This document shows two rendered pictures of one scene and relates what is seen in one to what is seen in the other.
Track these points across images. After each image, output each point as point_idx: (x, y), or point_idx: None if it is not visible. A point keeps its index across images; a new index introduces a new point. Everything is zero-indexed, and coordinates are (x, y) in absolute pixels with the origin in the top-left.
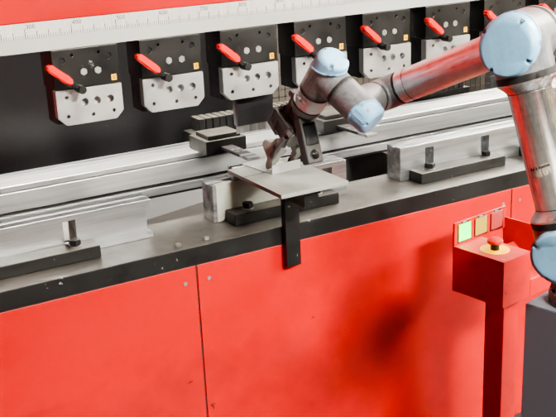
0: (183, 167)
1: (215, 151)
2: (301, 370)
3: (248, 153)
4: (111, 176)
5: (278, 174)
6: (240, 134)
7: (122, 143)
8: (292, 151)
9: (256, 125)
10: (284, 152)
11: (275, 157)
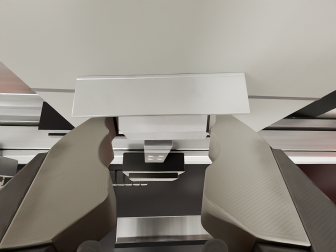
0: (200, 142)
1: (171, 156)
2: None
3: (152, 152)
4: (284, 147)
5: (221, 66)
6: (126, 173)
7: (200, 166)
8: (109, 160)
9: (163, 231)
10: (219, 182)
11: (268, 156)
